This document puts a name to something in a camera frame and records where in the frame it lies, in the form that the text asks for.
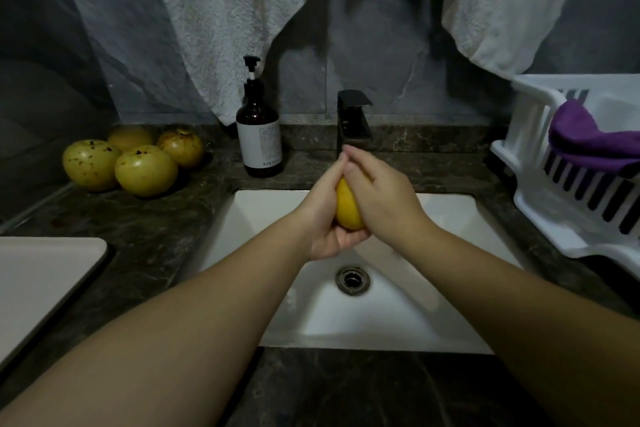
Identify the person's left hand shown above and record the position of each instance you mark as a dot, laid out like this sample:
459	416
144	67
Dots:
318	221

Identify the beige plastic tray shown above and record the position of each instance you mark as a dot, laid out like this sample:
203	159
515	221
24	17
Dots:
40	292

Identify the dark soap pump bottle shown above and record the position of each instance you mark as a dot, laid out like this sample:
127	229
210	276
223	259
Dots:
259	136

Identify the white hanging towel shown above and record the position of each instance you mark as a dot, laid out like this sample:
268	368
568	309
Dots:
230	11

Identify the spotted yellow apple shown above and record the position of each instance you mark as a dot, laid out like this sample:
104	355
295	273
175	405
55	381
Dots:
347	209

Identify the person's right forearm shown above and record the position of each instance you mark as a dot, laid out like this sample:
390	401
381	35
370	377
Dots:
530	322

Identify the white plastic basket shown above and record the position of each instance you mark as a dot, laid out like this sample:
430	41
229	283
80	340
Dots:
525	141

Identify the person's right hand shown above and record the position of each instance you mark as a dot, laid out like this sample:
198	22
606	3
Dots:
390	203

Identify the white sink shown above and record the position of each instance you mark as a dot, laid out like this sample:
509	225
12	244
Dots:
440	312

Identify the purple cloth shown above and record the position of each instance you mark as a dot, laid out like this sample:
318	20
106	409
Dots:
590	141

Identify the black faucet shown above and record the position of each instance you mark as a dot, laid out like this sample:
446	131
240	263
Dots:
353	116

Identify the person's left forearm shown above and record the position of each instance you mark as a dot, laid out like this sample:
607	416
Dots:
150	342

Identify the metal sink drain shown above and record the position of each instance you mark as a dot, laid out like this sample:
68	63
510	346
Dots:
353	280

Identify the group of yellow apples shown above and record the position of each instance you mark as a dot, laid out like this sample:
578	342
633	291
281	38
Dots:
146	171

